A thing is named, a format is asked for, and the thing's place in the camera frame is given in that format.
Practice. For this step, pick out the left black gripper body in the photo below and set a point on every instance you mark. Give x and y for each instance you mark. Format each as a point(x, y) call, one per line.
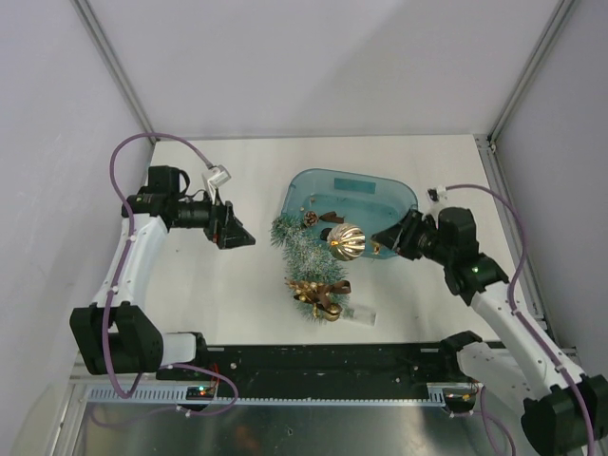
point(217, 232)

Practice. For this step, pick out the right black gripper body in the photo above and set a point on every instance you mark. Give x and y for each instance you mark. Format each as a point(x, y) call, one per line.
point(416, 231)

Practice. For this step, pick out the teal plastic container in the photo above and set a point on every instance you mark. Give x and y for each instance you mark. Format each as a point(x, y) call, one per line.
point(371, 203)

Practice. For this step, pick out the gold striped bauble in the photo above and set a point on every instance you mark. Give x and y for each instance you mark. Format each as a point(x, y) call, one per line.
point(346, 242)

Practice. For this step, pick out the small frosted christmas tree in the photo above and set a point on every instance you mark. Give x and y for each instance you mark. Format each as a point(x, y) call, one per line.
point(306, 259)

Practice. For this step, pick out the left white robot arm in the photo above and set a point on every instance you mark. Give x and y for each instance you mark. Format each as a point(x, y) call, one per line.
point(113, 333)

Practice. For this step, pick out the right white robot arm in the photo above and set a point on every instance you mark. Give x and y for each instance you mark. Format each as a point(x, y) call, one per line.
point(560, 406)

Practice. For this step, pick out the dark brown ornament piece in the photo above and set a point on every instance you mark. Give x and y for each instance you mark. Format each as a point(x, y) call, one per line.
point(331, 217)

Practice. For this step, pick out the dark brown ball ornament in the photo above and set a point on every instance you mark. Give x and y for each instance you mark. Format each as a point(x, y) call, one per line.
point(327, 235)

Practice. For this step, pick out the small pine cone ornament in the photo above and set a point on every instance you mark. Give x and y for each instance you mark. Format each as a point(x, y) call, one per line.
point(310, 219)

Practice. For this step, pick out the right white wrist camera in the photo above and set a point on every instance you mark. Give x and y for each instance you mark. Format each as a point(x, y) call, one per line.
point(438, 195)

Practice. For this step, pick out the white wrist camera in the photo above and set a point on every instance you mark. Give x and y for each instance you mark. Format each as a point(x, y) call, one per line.
point(438, 195)
point(213, 179)

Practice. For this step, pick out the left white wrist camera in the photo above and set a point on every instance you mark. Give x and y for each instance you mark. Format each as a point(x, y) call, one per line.
point(213, 179)

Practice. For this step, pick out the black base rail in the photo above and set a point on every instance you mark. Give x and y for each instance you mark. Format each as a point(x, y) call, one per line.
point(338, 369)

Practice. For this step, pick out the grey slotted cable duct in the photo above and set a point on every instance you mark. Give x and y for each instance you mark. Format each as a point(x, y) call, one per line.
point(429, 395)

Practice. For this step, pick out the left aluminium corner post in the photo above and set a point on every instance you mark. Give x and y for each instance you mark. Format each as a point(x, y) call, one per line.
point(100, 40)

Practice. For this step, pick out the aluminium corner post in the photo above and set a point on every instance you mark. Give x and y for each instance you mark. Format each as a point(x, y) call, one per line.
point(100, 40)
point(549, 36)

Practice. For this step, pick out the right aluminium corner post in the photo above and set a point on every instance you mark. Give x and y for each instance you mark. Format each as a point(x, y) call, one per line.
point(549, 36)

